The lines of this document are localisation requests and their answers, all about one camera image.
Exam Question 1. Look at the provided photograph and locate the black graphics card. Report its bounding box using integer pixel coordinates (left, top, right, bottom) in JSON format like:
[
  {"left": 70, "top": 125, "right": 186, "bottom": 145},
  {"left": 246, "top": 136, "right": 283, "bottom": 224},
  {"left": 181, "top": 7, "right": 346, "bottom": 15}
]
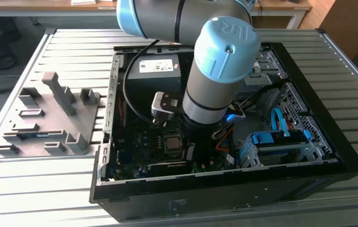
[{"left": 146, "top": 160, "right": 194, "bottom": 177}]

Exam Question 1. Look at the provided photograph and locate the black sleeved wire bundle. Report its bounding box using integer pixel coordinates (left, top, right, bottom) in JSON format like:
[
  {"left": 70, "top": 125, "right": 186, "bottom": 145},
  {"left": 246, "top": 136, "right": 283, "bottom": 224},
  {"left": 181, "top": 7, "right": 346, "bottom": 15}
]
[{"left": 211, "top": 81, "right": 286, "bottom": 140}]

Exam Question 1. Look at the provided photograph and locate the dark green motherboard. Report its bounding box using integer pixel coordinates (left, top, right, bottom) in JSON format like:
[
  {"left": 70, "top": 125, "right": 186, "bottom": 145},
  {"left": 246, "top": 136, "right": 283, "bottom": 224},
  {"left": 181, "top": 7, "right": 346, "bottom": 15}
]
[{"left": 110, "top": 104, "right": 233, "bottom": 179}]

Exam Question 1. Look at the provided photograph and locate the black PC case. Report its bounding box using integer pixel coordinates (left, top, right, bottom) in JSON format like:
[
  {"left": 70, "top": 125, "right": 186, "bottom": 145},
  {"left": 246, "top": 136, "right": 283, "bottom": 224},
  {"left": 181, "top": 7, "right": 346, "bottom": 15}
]
[{"left": 89, "top": 42, "right": 358, "bottom": 222}]

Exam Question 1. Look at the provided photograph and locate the brown wooden cabinet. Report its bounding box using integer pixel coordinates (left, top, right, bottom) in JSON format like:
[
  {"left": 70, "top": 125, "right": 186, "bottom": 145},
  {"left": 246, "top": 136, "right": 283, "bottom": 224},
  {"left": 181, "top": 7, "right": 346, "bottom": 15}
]
[{"left": 319, "top": 0, "right": 358, "bottom": 60}]

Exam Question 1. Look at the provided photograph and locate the blue data wire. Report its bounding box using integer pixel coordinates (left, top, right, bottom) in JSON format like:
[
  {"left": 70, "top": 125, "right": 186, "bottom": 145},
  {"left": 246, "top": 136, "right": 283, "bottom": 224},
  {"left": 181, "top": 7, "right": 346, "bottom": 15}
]
[{"left": 270, "top": 107, "right": 290, "bottom": 137}]

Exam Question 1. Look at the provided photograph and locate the metal socket cover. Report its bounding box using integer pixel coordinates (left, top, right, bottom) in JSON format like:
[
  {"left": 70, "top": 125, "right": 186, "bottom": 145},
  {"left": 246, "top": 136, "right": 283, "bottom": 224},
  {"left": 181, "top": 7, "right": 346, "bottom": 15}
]
[{"left": 162, "top": 134, "right": 186, "bottom": 156}]

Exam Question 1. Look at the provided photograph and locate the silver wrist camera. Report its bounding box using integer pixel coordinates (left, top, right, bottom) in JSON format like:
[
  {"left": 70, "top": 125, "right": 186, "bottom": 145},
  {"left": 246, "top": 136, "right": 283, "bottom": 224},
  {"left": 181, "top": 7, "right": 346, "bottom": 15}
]
[
  {"left": 226, "top": 104, "right": 246, "bottom": 119},
  {"left": 150, "top": 91, "right": 180, "bottom": 125}
]

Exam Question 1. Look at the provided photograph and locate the hard disk in blue carrier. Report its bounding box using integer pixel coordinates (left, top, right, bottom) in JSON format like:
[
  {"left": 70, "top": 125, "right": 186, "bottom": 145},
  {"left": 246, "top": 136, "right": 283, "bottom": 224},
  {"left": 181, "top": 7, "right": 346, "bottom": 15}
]
[{"left": 250, "top": 129, "right": 313, "bottom": 145}]

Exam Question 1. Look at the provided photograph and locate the grey parts rack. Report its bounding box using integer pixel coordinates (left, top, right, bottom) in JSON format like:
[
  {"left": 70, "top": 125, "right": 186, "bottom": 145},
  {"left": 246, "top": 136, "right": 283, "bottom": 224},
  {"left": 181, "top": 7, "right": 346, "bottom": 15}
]
[{"left": 0, "top": 71, "right": 109, "bottom": 158}]

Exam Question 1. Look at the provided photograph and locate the wooden top desk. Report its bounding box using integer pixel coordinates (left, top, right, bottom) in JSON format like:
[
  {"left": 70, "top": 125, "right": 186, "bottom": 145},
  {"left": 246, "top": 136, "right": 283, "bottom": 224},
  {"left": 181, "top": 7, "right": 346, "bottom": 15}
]
[{"left": 0, "top": 0, "right": 313, "bottom": 30}]

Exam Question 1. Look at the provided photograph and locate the black camera cable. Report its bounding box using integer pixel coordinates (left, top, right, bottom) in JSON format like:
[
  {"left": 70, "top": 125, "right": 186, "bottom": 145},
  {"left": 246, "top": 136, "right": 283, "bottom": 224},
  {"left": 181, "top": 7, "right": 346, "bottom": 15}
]
[{"left": 121, "top": 39, "right": 161, "bottom": 125}]

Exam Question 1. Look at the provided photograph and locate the metal disk bay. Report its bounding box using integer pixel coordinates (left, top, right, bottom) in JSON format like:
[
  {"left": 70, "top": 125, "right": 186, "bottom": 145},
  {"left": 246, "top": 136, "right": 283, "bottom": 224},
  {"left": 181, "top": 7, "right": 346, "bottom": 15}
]
[{"left": 235, "top": 132, "right": 339, "bottom": 169}]

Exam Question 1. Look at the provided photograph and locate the grey power supply unit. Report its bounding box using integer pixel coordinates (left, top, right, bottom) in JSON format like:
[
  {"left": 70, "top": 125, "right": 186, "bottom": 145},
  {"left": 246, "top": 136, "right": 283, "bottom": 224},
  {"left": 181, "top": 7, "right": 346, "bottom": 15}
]
[{"left": 121, "top": 54, "right": 182, "bottom": 100}]

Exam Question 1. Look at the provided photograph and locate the orange data wire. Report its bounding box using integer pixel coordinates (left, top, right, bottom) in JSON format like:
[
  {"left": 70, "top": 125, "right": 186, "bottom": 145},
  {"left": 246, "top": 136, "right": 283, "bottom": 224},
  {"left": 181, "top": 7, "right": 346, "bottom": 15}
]
[{"left": 214, "top": 127, "right": 231, "bottom": 152}]

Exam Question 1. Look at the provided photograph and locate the thin red wire strip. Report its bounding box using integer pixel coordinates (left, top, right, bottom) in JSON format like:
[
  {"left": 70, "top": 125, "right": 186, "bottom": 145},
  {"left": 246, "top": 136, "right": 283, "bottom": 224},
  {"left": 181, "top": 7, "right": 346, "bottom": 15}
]
[{"left": 118, "top": 91, "right": 128, "bottom": 127}]

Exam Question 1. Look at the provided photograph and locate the RAM stick with blue label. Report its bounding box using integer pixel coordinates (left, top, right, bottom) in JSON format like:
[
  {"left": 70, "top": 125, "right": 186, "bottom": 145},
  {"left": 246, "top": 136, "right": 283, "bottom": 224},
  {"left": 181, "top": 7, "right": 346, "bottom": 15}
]
[{"left": 14, "top": 133, "right": 50, "bottom": 140}]

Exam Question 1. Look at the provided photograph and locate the metal drive cage with latches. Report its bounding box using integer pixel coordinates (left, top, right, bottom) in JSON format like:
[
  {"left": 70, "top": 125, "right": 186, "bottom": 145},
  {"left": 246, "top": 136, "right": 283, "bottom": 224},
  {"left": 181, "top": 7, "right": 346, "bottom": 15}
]
[{"left": 245, "top": 48, "right": 290, "bottom": 103}]

